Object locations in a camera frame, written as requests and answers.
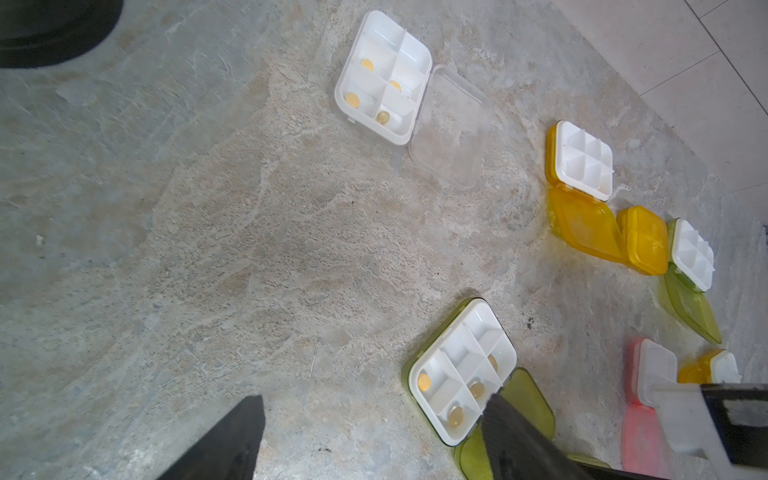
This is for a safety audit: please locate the yellow six-slot pillbox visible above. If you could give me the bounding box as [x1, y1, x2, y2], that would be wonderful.
[545, 120, 627, 264]

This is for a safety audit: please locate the small yellow pillbox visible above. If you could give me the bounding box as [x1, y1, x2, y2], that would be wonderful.
[617, 206, 669, 276]

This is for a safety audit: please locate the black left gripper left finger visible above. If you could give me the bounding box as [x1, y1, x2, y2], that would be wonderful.
[160, 395, 266, 480]

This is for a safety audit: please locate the pink pillbox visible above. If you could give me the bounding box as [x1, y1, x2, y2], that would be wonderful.
[621, 337, 677, 479]

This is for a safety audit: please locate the black microphone stand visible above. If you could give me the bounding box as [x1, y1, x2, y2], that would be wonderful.
[1, 0, 124, 69]

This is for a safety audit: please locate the yellow pillbox right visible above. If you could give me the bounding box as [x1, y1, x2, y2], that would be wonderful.
[677, 349, 742, 385]

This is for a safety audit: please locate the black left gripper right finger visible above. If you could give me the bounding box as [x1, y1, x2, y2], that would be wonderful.
[481, 394, 591, 479]

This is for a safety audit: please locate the clear white pillbox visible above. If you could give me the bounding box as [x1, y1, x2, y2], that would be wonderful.
[333, 10, 492, 190]

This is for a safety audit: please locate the green pillbox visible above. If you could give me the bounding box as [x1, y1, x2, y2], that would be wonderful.
[566, 453, 611, 469]
[403, 297, 556, 479]
[659, 218, 722, 345]

